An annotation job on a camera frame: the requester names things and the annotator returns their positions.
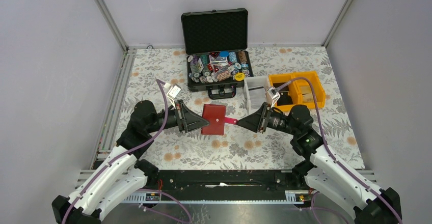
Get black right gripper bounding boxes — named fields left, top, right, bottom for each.
left=236, top=102, right=299, bottom=136

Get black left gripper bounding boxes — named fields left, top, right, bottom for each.
left=146, top=99, right=209, bottom=133

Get red leather card holder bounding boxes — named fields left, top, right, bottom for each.
left=201, top=104, right=238, bottom=136

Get white plastic bin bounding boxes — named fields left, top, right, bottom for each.
left=244, top=76, right=274, bottom=115

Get yellow bin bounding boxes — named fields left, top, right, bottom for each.
left=268, top=73, right=302, bottom=112
left=289, top=71, right=326, bottom=109

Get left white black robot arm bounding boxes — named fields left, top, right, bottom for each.
left=51, top=100, right=209, bottom=223

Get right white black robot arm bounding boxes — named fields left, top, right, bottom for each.
left=236, top=103, right=402, bottom=223

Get cards in white bin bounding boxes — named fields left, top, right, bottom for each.
left=248, top=87, right=267, bottom=110

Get black card in yellow bin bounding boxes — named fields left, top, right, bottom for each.
left=277, top=92, right=293, bottom=106

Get beige cards in yellow bin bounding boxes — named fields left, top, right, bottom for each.
left=300, top=86, right=314, bottom=103

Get yellow round dealer chip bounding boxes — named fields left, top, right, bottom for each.
left=233, top=72, right=245, bottom=81

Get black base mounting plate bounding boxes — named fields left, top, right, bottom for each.
left=139, top=170, right=312, bottom=198

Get black poker chip case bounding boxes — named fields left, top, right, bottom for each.
left=180, top=8, right=253, bottom=100

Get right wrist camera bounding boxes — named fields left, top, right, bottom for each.
left=266, top=87, right=280, bottom=104

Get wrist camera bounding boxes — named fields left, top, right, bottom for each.
left=167, top=84, right=181, bottom=100
left=266, top=87, right=280, bottom=104

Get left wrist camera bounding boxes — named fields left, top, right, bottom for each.
left=167, top=84, right=181, bottom=100

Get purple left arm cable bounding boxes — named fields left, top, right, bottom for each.
left=61, top=78, right=193, bottom=224

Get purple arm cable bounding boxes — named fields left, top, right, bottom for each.
left=275, top=77, right=404, bottom=224
left=61, top=78, right=193, bottom=224

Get white slotted cable duct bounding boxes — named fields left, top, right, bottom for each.
left=121, top=190, right=311, bottom=205

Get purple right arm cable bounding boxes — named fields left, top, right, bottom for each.
left=275, top=77, right=404, bottom=224

